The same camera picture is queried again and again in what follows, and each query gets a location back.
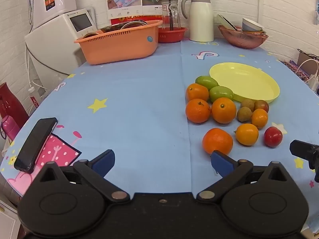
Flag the mandarin orange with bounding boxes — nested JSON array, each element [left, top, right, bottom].
[[202, 128, 234, 155], [211, 97, 237, 124], [185, 99, 211, 123], [186, 83, 209, 102]]

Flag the red jug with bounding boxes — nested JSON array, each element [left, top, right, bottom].
[[0, 82, 29, 122]]

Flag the cardboard box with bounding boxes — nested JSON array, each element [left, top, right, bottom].
[[296, 48, 319, 76]]

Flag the black smartphone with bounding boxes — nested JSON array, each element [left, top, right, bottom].
[[14, 117, 58, 174]]

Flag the white bottle red label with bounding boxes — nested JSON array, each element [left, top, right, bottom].
[[28, 87, 41, 109]]

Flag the white appliance with screen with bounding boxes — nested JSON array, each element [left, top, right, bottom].
[[25, 8, 96, 76]]

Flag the small orange tangerine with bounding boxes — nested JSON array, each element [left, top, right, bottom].
[[251, 109, 269, 129]]

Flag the red plastic basket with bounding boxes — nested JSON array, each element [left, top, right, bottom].
[[158, 27, 188, 43]]

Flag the green oval fruit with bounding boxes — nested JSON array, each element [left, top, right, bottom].
[[195, 76, 219, 91], [209, 86, 234, 103]]

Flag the blue printed tablecloth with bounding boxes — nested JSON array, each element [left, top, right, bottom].
[[0, 39, 319, 232]]

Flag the steel pan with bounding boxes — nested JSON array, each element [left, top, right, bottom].
[[101, 23, 125, 33]]

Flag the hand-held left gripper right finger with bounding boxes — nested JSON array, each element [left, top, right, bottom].
[[197, 150, 293, 203]]

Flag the orange plastic basket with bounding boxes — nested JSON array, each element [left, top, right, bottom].
[[74, 20, 163, 65]]

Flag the white charger cable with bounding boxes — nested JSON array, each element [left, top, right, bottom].
[[298, 59, 319, 80]]

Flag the pink bottle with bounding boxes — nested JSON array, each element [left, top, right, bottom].
[[0, 115, 21, 142]]

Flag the white cabinet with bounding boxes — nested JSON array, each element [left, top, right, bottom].
[[0, 200, 22, 239]]

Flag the yellow-orange tangerine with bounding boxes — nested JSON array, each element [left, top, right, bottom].
[[234, 123, 259, 146]]

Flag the small brown fruit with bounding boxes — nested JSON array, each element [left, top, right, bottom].
[[241, 99, 255, 112], [237, 107, 253, 122]]

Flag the steel plate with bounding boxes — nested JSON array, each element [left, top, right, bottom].
[[122, 20, 148, 29]]

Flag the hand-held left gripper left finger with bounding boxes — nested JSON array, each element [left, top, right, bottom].
[[37, 149, 130, 203]]

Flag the yellow plastic plate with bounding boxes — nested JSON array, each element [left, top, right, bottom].
[[209, 62, 280, 103]]

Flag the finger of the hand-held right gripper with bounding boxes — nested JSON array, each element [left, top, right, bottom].
[[290, 140, 319, 170]]

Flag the leopard print blanket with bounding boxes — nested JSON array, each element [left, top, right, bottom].
[[280, 60, 315, 82]]

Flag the dark red tomato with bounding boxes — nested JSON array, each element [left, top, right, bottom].
[[254, 100, 270, 114]]

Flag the glass pitcher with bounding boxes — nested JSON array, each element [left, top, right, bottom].
[[161, 1, 181, 31]]

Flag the white wall conduit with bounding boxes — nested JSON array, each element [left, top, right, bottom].
[[257, 0, 265, 23]]

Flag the white power strip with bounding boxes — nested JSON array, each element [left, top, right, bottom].
[[308, 74, 319, 93]]

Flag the pink glass bowl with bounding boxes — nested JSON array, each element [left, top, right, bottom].
[[218, 24, 269, 49]]

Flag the grey purifier hoses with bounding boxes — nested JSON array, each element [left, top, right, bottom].
[[28, 0, 36, 26]]

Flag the white thermos jug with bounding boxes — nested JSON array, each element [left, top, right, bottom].
[[181, 0, 215, 42]]

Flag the white plate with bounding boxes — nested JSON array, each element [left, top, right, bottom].
[[216, 14, 238, 31]]

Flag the small red apple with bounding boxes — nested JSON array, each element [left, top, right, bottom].
[[264, 126, 283, 148]]

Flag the white blue stacked bowls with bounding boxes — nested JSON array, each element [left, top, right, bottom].
[[242, 17, 267, 36]]

